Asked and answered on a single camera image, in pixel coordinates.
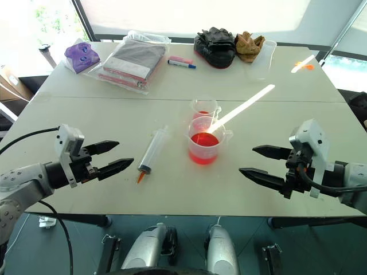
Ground black metal floor bracket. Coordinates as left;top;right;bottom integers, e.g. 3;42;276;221
261;243;284;275
101;233;123;275

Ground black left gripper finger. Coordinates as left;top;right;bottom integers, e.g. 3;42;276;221
96;157;135;182
83;140;120;157

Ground white marker with blue cap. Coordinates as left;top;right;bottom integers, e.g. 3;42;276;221
167;59;197;70

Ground clear bag with folded cloth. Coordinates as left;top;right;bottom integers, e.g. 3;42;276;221
83;29;172;96

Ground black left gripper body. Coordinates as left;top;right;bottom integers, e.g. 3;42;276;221
69;144;100;184

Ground small orange plastic piece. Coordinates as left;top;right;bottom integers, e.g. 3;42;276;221
296;60;315;71

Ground large clear beaker red liquid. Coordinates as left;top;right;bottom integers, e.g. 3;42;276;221
183;115;234;166

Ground clear plastic cup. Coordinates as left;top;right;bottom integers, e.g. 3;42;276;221
245;40;278;82

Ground silver robot leg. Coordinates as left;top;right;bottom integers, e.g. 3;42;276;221
120;222;178;270
204;223;240;275

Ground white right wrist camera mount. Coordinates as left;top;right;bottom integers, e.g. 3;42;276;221
288;119;328;199

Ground black table frame bar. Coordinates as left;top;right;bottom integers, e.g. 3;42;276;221
267;215;367;230
25;212;113;229

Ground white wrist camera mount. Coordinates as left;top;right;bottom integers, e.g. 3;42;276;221
55;124;86;188
288;119;328;199

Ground clear syringe with orange tip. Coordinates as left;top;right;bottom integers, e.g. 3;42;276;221
136;124;170;185

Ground small clear beaker red liquid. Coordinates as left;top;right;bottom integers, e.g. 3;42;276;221
190;97;222;121

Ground black leather gloves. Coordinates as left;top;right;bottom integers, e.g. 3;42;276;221
193;26;237;70

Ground dark rounded robot torso edge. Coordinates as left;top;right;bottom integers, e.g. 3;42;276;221
108;266;213;275

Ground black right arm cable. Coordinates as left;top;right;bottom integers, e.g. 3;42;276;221
297;162;367;198

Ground purple plastic packet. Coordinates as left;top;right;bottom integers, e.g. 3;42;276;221
64;43;101;75

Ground brown cardboard box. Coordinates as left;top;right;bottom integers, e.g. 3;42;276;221
0;64;36;101

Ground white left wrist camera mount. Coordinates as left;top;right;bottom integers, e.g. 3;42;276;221
55;124;86;188

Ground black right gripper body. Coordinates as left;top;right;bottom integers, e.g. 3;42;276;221
276;146;317;200

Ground brown crumpled cloth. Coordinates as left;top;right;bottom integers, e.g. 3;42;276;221
235;30;266;63

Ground pink marker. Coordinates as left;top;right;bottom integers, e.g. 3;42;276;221
169;56;194;65

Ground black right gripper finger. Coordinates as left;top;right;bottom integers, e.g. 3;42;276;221
252;144;294;161
238;167;288;192

